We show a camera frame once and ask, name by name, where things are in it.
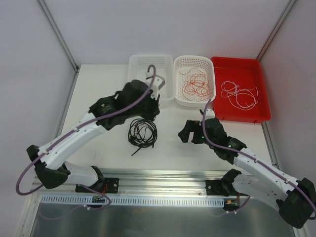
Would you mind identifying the black cable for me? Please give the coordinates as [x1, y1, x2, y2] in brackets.
[127, 118, 158, 157]

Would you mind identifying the orange wire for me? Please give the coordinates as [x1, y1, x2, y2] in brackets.
[178, 68, 213, 101]
[182, 74, 213, 101]

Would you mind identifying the white wire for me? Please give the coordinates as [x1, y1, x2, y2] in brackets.
[220, 80, 241, 99]
[227, 86, 260, 112]

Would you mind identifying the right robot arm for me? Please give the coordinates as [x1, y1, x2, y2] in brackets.
[178, 118, 316, 229]

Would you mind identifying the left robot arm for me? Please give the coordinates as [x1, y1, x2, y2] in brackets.
[27, 78, 165, 193]

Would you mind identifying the red plastic tray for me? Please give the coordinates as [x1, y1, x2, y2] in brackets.
[211, 57, 271, 124]

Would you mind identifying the rectangular white perforated basket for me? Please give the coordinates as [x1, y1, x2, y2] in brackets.
[127, 54, 175, 109]

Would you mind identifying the round white perforated basket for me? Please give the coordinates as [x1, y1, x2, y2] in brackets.
[174, 55, 216, 108]

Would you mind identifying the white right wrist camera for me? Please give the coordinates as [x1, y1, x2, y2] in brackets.
[199, 108, 215, 120]

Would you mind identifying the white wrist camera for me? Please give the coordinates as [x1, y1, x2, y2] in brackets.
[145, 72, 165, 100]
[199, 108, 215, 120]

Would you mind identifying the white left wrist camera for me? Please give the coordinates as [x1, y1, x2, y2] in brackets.
[145, 72, 165, 100]

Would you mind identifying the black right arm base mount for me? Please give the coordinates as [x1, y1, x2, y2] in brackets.
[205, 169, 241, 197]

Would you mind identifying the aluminium rail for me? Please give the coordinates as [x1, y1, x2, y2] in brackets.
[32, 169, 292, 197]

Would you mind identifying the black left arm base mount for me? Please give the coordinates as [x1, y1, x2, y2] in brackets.
[88, 166, 119, 194]

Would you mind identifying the white slotted cable duct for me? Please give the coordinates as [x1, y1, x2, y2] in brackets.
[40, 195, 224, 208]

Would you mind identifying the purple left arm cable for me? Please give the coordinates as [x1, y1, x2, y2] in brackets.
[16, 64, 158, 219]

